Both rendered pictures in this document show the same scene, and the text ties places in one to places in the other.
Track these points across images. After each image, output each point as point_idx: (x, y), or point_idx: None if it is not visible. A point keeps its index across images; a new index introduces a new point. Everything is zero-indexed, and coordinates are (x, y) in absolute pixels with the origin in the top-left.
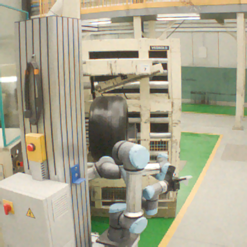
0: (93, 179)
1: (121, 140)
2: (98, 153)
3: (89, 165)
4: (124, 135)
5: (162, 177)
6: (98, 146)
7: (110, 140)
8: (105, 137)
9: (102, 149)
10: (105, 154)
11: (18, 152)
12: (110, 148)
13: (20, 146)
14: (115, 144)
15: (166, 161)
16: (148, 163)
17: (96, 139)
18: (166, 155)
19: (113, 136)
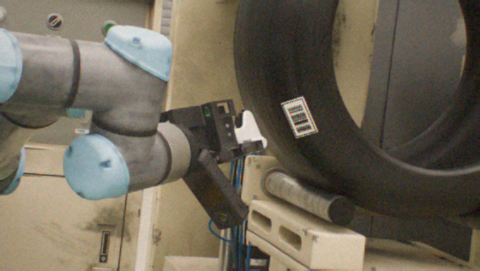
0: (3, 123)
1: (278, 41)
2: (246, 109)
3: (270, 186)
4: (299, 18)
5: (81, 176)
6: (237, 72)
7: (253, 38)
8: (248, 22)
9: (245, 87)
10: (260, 119)
11: (23, 27)
12: (255, 84)
13: (41, 16)
14: (260, 58)
15: (45, 36)
16: (168, 112)
17: (235, 33)
18: (134, 36)
19: (259, 15)
